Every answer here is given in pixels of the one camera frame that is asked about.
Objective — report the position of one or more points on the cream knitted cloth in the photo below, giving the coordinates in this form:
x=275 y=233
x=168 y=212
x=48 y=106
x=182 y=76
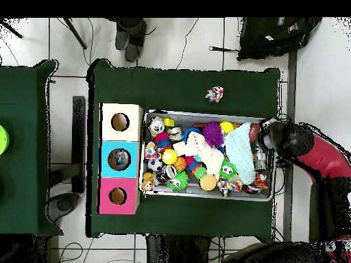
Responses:
x=200 y=149

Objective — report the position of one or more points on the purple spiky ball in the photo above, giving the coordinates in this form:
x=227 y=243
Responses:
x=213 y=135

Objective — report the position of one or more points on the mint green knitted cloth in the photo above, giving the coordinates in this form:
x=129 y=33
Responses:
x=238 y=150

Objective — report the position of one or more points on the colourful patchwork cloth scrap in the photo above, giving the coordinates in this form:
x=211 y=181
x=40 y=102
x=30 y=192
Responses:
x=215 y=94

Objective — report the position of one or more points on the colourful polka dot cloth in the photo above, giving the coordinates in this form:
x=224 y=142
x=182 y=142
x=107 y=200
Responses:
x=229 y=186

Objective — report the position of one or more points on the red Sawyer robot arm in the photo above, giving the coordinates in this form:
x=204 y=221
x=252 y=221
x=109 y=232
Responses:
x=312 y=150

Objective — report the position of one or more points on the wooden box with three holes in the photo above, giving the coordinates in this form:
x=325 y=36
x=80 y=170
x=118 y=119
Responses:
x=133 y=164

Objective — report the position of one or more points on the clear mesh bin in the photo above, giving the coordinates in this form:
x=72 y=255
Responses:
x=164 y=193

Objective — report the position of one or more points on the small orange basketball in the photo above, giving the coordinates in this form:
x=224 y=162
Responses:
x=180 y=163

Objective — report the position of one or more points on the dark green table cloth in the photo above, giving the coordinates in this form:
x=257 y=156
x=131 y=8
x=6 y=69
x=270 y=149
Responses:
x=27 y=137
x=181 y=82

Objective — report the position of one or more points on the small brown football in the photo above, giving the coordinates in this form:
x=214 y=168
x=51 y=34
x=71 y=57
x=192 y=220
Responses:
x=255 y=133

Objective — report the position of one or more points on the grey plastic toy robot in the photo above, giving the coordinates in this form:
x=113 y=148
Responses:
x=259 y=158

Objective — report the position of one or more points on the black backpack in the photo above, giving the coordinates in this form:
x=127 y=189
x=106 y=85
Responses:
x=274 y=38

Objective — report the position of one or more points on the green round object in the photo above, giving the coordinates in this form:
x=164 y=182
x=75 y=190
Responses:
x=3 y=139

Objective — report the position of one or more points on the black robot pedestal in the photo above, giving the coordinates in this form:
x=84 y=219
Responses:
x=175 y=252

